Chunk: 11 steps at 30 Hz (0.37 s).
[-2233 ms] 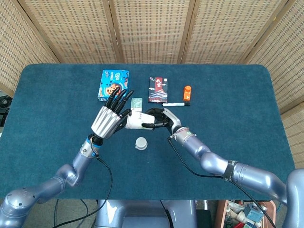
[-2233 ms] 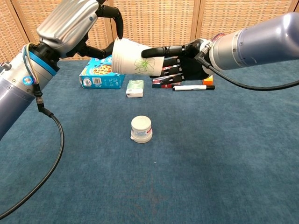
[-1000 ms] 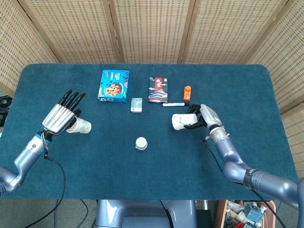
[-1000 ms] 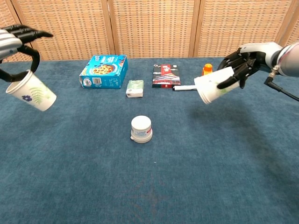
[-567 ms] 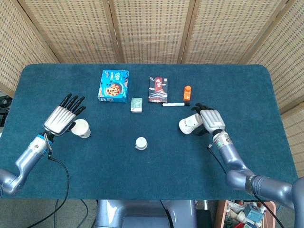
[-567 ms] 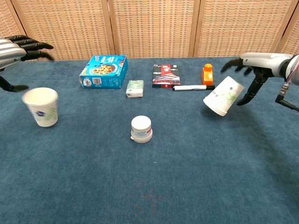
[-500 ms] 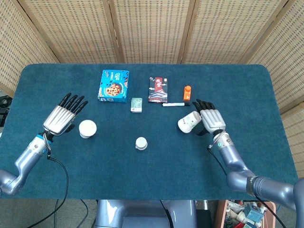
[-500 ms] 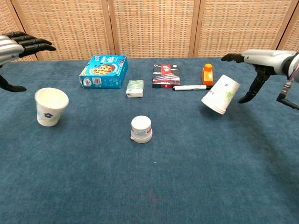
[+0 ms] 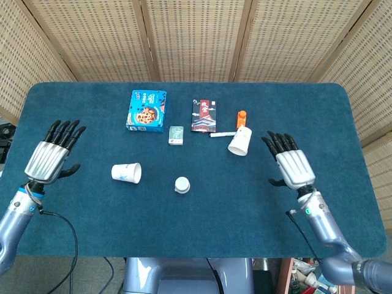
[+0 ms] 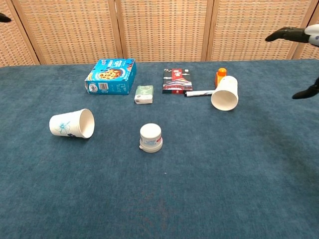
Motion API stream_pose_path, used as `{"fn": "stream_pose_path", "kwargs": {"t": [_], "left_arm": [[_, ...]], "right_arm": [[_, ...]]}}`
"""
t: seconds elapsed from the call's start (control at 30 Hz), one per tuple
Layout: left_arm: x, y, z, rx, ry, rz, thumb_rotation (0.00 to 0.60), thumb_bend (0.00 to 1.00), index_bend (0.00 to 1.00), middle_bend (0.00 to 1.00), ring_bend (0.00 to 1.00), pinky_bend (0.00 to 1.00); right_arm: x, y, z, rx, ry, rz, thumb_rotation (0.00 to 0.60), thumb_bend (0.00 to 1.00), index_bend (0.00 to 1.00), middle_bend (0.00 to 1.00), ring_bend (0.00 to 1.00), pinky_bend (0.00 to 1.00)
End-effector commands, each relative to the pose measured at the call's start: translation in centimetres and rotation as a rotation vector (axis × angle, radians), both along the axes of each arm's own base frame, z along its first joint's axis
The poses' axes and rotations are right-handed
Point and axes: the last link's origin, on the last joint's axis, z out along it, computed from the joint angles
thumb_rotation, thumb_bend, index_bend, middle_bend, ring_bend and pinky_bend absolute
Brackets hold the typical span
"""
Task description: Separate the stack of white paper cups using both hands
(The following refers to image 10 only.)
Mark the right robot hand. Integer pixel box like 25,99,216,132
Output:
265,24,319,100

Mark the white paper cup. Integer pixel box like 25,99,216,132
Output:
211,76,239,112
49,108,95,139

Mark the woven wooden screen panel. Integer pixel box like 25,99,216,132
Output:
0,0,40,67
11,0,123,65
206,0,319,62
298,7,319,60
114,0,215,62

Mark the orange plastic bottle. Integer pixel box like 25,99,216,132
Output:
214,68,228,88

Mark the white marker pen black cap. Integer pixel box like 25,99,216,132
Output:
183,90,214,97

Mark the red black printed box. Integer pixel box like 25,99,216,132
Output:
161,68,194,95

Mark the blue cookie box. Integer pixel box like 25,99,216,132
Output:
84,58,137,95

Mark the green white tissue pack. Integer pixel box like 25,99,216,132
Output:
134,85,154,105

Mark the blue tablecloth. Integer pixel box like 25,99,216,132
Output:
0,59,319,239

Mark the white plastic jar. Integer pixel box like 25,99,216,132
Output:
139,123,163,153

